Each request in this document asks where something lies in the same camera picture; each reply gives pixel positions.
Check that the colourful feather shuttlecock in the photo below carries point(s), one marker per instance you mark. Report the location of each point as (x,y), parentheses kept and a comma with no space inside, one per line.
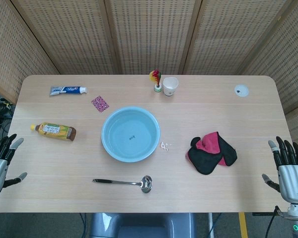
(157,79)

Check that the woven folding screen panel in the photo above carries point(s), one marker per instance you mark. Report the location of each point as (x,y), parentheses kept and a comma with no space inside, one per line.
(72,34)
(228,34)
(288,64)
(15,49)
(151,34)

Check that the pink and black cloth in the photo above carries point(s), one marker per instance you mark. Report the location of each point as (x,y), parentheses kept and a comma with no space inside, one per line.
(208,155)

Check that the small white paper scraps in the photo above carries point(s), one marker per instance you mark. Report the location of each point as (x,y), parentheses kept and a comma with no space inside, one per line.
(164,146)

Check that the blue white toothpaste tube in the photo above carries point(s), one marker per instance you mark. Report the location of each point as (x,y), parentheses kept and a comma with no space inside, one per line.
(64,90)

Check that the white paper cup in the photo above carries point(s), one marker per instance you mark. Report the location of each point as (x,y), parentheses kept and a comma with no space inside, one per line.
(170,86)

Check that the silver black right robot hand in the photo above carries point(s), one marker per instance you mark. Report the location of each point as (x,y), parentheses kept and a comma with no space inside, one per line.
(294,181)

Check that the yellow tea bottle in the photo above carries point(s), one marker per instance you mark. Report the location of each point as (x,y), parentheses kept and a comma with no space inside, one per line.
(54,130)

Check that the pink patterned packet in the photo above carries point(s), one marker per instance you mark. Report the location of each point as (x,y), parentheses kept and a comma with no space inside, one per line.
(100,104)

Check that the light blue bowl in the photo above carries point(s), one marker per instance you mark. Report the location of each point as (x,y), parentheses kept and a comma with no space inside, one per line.
(130,135)

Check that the white table leg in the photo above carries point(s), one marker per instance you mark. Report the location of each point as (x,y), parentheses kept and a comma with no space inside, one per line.
(210,225)

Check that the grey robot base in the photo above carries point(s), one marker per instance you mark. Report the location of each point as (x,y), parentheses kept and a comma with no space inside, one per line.
(141,226)

